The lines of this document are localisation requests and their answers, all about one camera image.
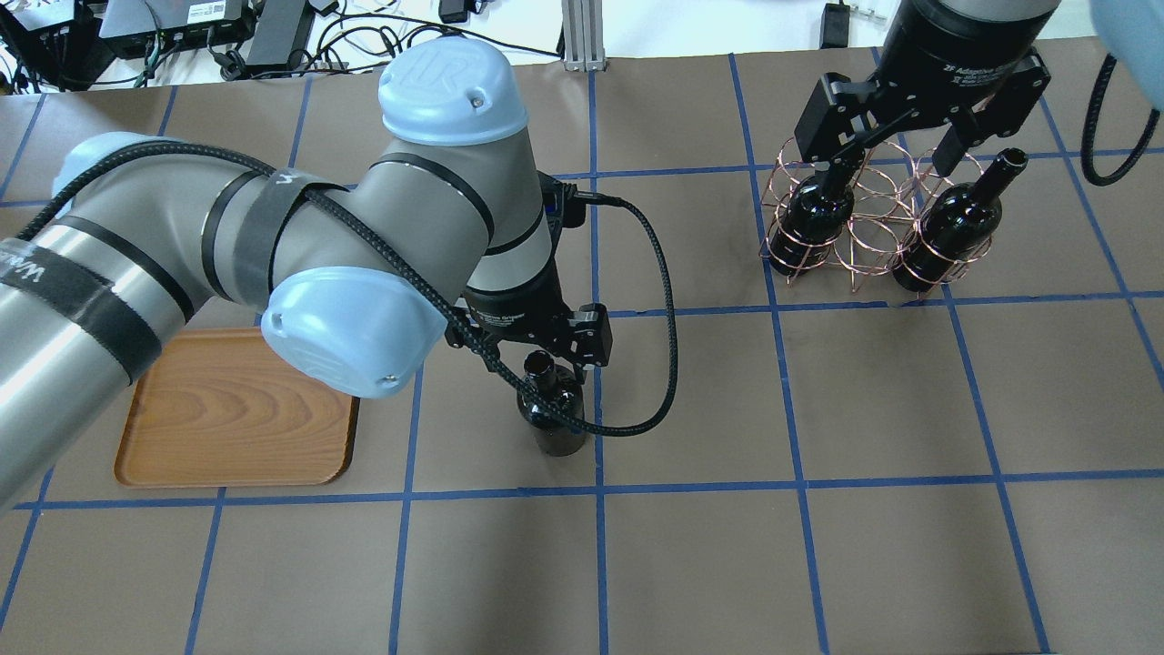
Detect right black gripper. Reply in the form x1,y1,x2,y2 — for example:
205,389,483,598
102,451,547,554
794,17,1051,197

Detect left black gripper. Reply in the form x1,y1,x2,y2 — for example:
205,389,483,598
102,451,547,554
457,268,612,383

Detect dark wine bottle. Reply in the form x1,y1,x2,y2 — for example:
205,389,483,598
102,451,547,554
890,145,1029,296
516,350,588,458
768,173,856,279

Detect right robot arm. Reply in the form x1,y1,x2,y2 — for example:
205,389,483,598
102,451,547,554
794,1,1161,186

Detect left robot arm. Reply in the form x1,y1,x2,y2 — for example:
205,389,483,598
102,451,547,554
1,36,612,510

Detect wooden tray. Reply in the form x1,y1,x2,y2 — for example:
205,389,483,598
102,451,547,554
113,327,360,489

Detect black power adapter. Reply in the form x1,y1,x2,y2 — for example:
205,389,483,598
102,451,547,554
819,1,851,49

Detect copper wire bottle basket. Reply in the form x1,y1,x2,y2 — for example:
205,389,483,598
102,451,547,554
759,138,958,293

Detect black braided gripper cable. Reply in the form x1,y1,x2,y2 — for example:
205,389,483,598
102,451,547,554
17,136,681,437

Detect aluminium frame post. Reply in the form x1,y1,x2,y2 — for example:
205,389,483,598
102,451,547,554
561,0,608,72

